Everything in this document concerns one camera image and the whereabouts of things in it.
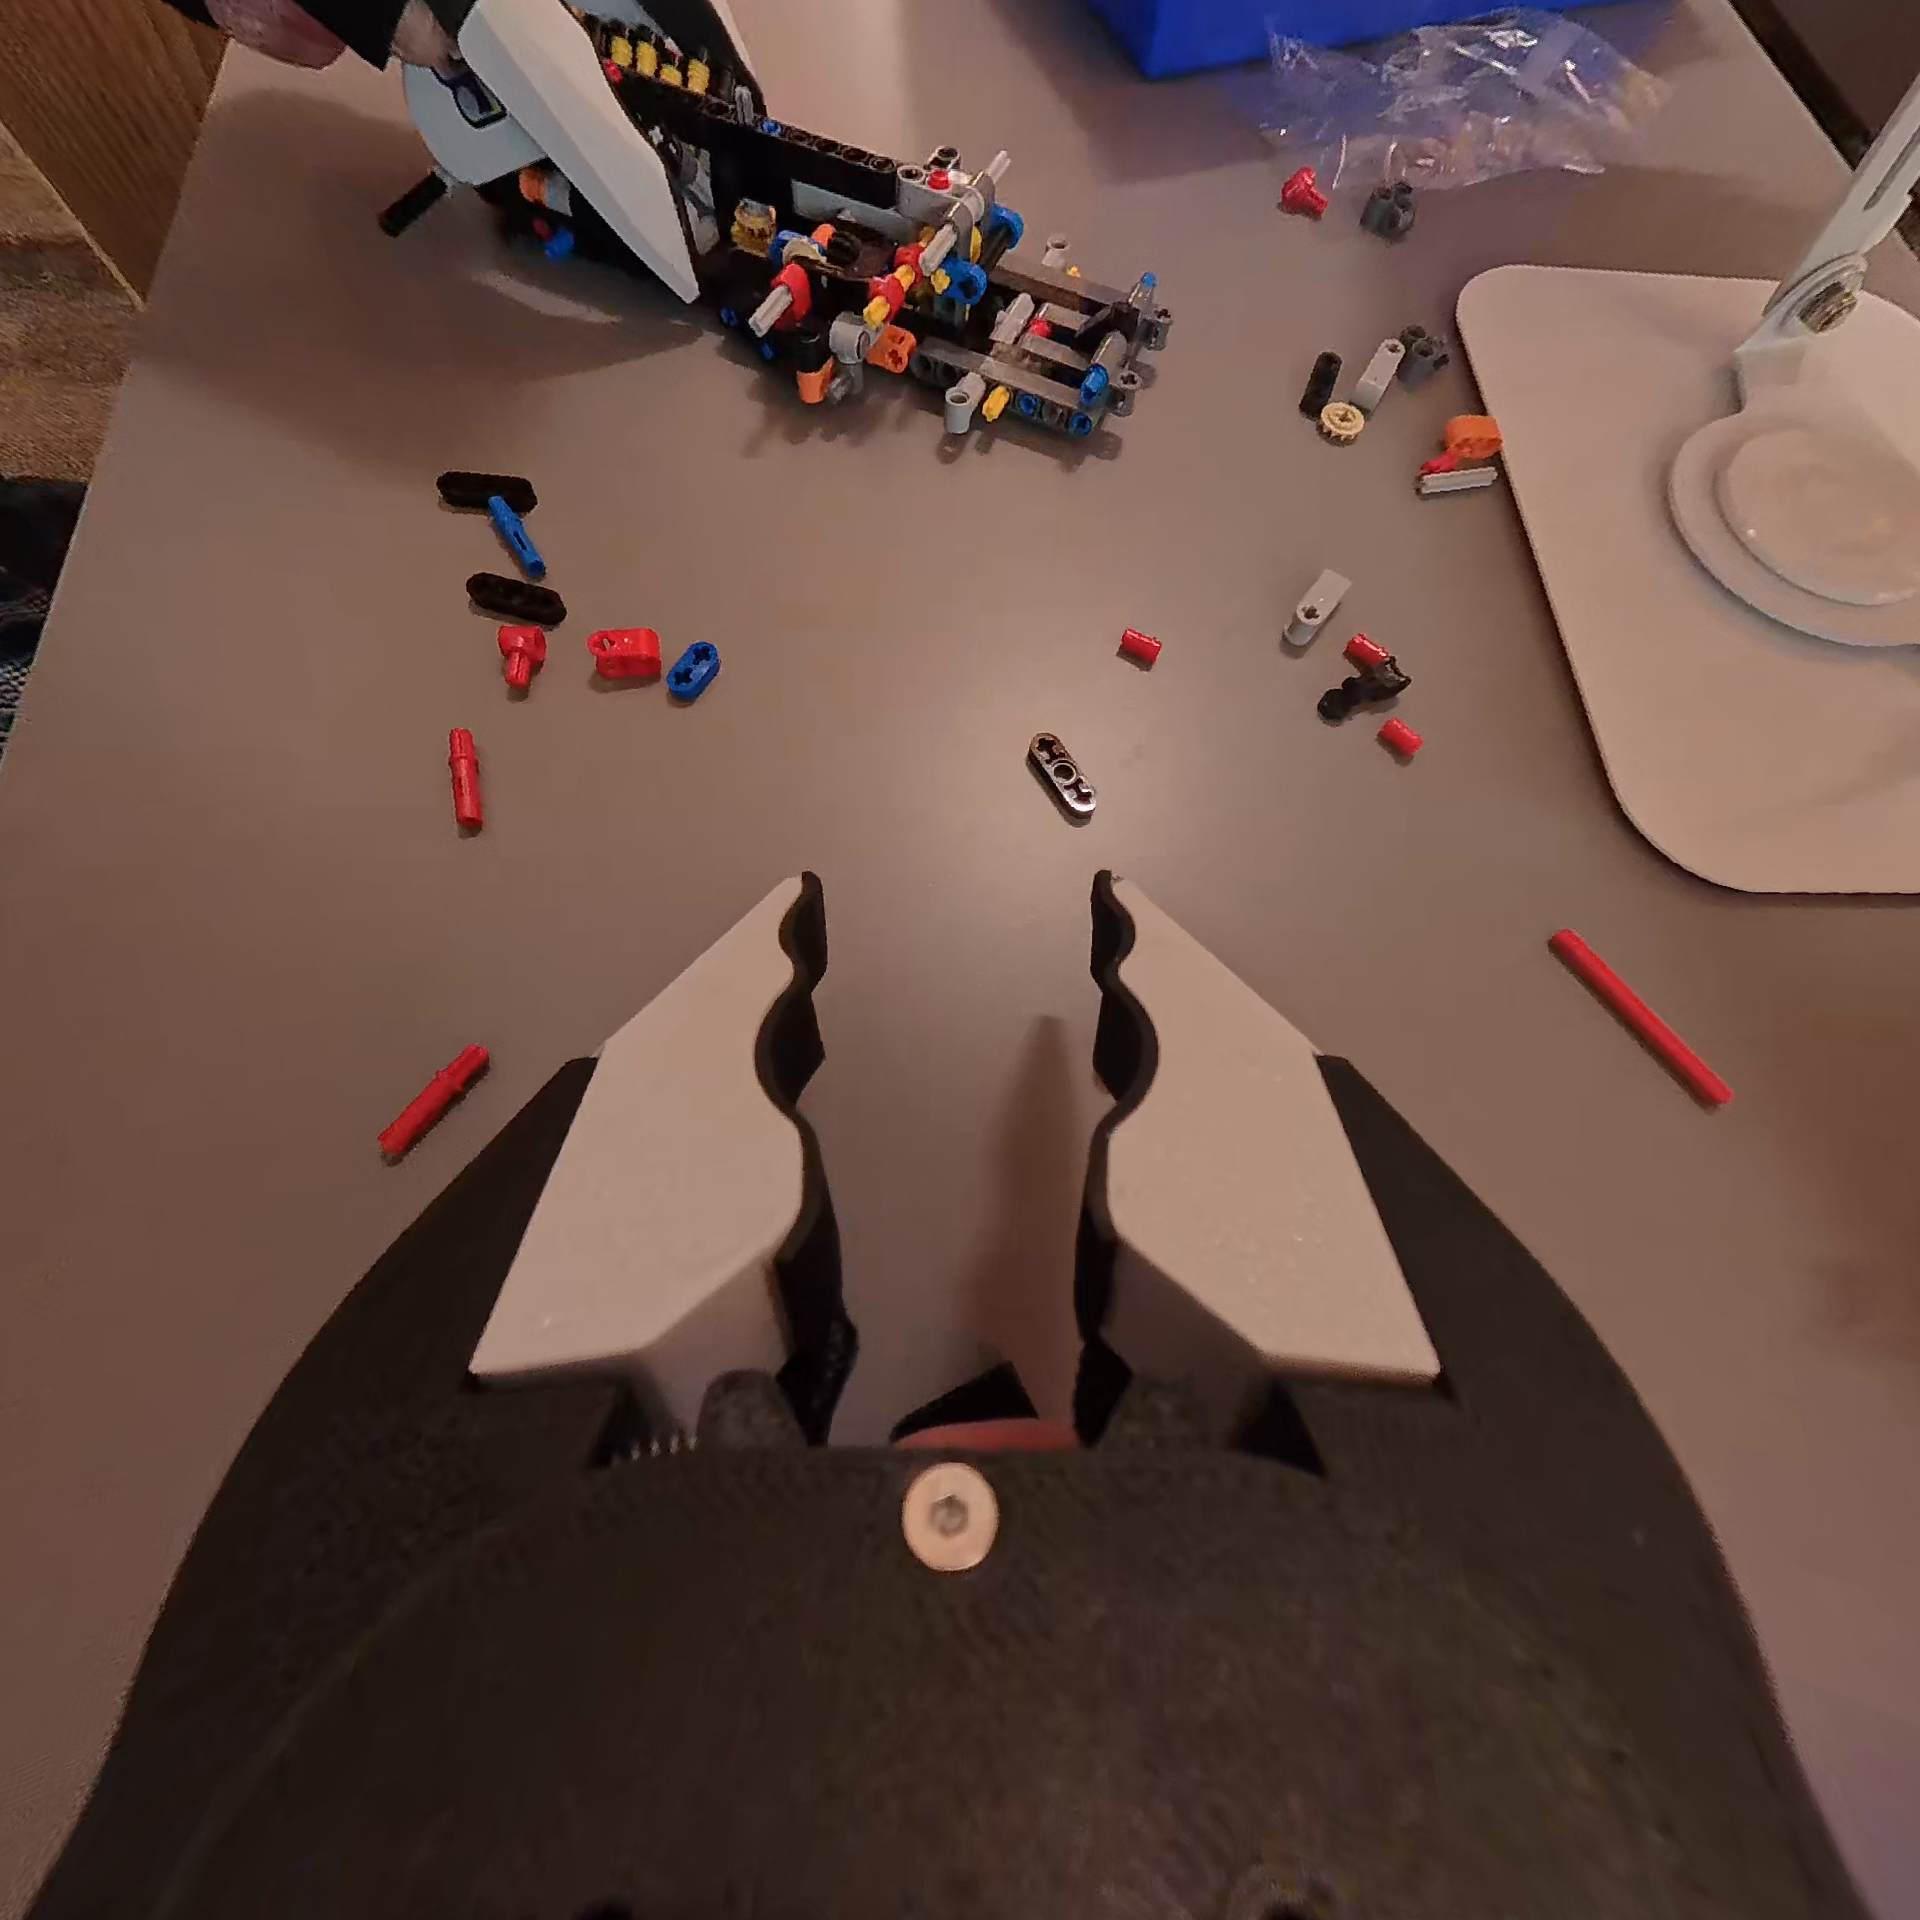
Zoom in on wooden door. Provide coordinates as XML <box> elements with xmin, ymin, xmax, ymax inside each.
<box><xmin>0</xmin><ymin>0</ymin><xmax>227</xmax><ymax>308</ymax></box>

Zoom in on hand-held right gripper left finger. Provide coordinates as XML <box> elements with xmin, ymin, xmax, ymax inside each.
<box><xmin>469</xmin><ymin>872</ymin><xmax>859</xmax><ymax>1450</ymax></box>

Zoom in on labelled blue storage bin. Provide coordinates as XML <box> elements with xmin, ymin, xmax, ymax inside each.
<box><xmin>1083</xmin><ymin>0</ymin><xmax>1683</xmax><ymax>81</ymax></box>

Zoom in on long red lego axle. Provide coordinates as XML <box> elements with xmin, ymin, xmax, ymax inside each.
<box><xmin>1547</xmin><ymin>928</ymin><xmax>1737</xmax><ymax>1111</ymax></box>

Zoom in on white book stand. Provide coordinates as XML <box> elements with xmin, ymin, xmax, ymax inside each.
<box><xmin>1455</xmin><ymin>59</ymin><xmax>1920</xmax><ymax>896</ymax></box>

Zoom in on clear plastic bag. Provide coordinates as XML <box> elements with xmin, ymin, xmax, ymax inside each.
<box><xmin>1259</xmin><ymin>11</ymin><xmax>1673</xmax><ymax>191</ymax></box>

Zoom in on lego car chassis model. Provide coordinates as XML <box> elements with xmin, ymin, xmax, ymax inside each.
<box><xmin>377</xmin><ymin>0</ymin><xmax>1175</xmax><ymax>460</ymax></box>

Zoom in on long red lego pin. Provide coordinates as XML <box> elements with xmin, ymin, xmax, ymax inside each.
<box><xmin>374</xmin><ymin>1044</ymin><xmax>491</xmax><ymax>1161</ymax></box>

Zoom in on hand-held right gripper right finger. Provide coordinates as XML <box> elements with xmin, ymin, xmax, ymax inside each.
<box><xmin>1071</xmin><ymin>872</ymin><xmax>1444</xmax><ymax>1450</ymax></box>

